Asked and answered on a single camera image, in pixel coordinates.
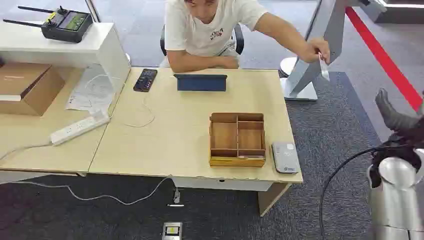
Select person's left hand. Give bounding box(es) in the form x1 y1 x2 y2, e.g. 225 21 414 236
303 37 331 65

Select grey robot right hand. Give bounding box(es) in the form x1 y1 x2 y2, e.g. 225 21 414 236
374 87 424 149

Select person's right hand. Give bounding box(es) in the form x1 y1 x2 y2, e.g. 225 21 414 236
220 55 240 70

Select white card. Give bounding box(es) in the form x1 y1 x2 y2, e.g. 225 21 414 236
318 52 331 82

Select silver metal stand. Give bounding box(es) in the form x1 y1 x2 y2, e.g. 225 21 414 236
279 0 388 102

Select black office chair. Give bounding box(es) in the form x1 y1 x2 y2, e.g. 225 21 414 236
160 23 245 57

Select white round base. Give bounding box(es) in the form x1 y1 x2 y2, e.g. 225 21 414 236
277 56 300 79

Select blue tablet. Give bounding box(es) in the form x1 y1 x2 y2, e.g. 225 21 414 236
173 73 229 93

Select person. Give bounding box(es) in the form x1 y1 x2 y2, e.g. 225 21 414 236
159 0 331 74

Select wooden compartment box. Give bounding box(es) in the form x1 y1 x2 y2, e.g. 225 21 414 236
208 112 267 169

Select black smartphone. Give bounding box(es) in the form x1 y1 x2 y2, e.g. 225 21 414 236
132 68 159 93

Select grey card reader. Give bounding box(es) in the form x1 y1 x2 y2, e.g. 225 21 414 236
271 141 302 175

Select white paper sheet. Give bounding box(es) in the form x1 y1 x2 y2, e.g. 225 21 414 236
64 64 116 114

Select pale wooden desk leg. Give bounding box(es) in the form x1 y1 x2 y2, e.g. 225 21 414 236
257 182 293 218

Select white plug adapter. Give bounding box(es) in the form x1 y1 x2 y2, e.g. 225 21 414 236
166 187 185 209

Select metal pole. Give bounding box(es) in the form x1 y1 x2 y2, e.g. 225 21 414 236
84 0 102 24

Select white desk shelf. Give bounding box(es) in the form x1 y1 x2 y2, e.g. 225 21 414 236
0 21 132 102

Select white power strip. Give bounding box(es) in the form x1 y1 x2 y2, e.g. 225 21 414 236
49 110 111 147

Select black remote controller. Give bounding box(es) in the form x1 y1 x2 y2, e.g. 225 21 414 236
2 5 95 44

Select grey device with yellow label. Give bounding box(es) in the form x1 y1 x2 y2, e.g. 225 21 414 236
161 221 183 240

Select brown cardboard box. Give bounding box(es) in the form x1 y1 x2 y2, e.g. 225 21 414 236
0 61 66 117

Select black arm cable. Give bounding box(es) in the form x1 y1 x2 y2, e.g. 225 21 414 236
318 145 403 240

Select thin white charging cable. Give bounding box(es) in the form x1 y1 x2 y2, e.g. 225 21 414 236
121 90 156 129

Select white floor cable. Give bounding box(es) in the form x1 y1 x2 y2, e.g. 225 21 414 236
12 176 176 207

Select white power strip cord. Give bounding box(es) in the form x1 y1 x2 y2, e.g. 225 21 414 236
0 141 53 162

